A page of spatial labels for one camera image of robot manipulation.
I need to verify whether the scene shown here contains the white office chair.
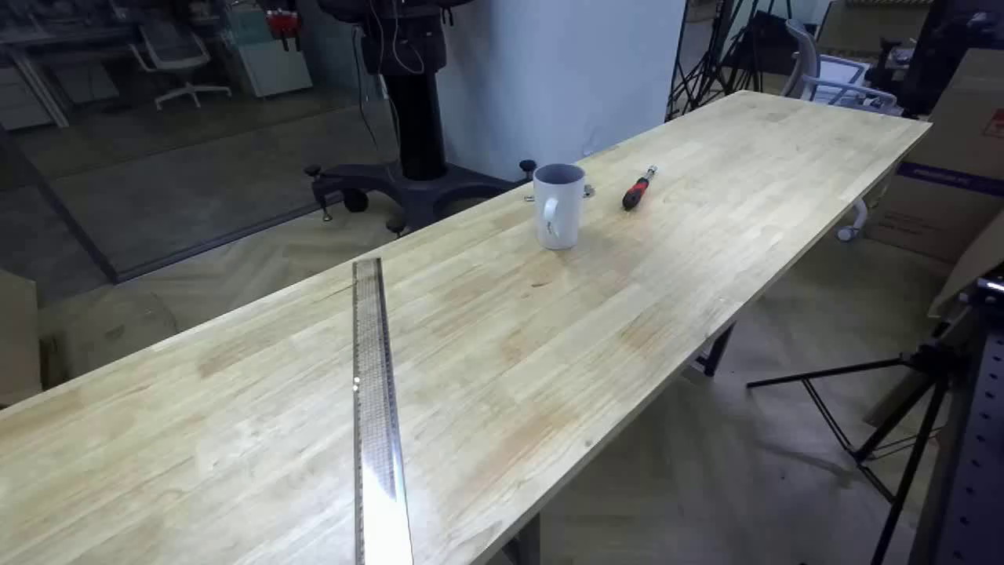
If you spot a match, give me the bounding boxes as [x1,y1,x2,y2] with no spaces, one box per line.
[129,19,231,109]

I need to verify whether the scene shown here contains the black tripod stand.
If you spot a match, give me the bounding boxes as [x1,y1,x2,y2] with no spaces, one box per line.
[752,315,989,565]

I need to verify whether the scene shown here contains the red black screwdriver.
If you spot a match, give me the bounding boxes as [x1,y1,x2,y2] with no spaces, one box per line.
[620,167,655,210]

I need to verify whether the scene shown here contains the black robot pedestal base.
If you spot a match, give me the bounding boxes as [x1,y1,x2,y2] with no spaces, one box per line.
[305,0,512,233]

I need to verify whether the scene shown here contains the white ceramic mug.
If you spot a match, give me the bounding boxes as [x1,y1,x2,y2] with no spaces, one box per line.
[534,163,591,250]

